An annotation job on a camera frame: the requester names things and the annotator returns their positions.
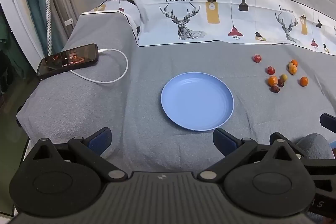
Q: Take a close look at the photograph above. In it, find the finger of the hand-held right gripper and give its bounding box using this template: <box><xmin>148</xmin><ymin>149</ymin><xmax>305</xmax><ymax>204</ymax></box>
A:
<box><xmin>320</xmin><ymin>113</ymin><xmax>336</xmax><ymax>134</ymax></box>
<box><xmin>295</xmin><ymin>152</ymin><xmax>336</xmax><ymax>178</ymax></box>

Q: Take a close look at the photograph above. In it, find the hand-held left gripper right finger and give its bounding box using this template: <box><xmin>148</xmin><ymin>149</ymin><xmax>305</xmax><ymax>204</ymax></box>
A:
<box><xmin>197</xmin><ymin>127</ymin><xmax>306</xmax><ymax>183</ymax></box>

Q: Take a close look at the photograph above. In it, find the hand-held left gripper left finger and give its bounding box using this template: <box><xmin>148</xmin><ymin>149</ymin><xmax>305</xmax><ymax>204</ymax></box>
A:
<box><xmin>31</xmin><ymin>127</ymin><xmax>128</xmax><ymax>183</ymax></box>

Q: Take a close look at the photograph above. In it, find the blue plastic plate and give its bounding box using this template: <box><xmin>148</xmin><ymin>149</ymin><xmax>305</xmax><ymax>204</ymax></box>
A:
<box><xmin>161</xmin><ymin>72</ymin><xmax>235</xmax><ymax>132</ymax></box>

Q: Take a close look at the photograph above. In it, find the black smartphone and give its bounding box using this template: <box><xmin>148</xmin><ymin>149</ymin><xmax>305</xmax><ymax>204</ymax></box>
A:
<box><xmin>36</xmin><ymin>43</ymin><xmax>100</xmax><ymax>81</ymax></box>

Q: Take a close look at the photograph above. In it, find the grey deer print bedsheet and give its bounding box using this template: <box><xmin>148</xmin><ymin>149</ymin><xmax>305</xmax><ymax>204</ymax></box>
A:
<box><xmin>16</xmin><ymin>0</ymin><xmax>336</xmax><ymax>174</ymax></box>

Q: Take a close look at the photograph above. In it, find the dark green garment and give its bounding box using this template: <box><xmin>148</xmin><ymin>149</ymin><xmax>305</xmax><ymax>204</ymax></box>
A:
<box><xmin>0</xmin><ymin>7</ymin><xmax>17</xmax><ymax>98</ymax></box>

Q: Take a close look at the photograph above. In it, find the white charging cable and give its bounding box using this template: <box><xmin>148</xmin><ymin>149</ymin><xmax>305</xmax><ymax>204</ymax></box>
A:
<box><xmin>70</xmin><ymin>48</ymin><xmax>129</xmax><ymax>84</ymax></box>

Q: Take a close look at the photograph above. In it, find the black handled dotted pole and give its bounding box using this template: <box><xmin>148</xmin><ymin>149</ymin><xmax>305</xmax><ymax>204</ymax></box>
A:
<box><xmin>26</xmin><ymin>0</ymin><xmax>53</xmax><ymax>56</ymax></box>

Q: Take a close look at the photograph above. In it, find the white wardrobe frame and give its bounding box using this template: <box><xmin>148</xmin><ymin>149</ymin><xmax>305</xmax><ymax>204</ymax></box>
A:
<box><xmin>0</xmin><ymin>0</ymin><xmax>46</xmax><ymax>65</ymax></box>

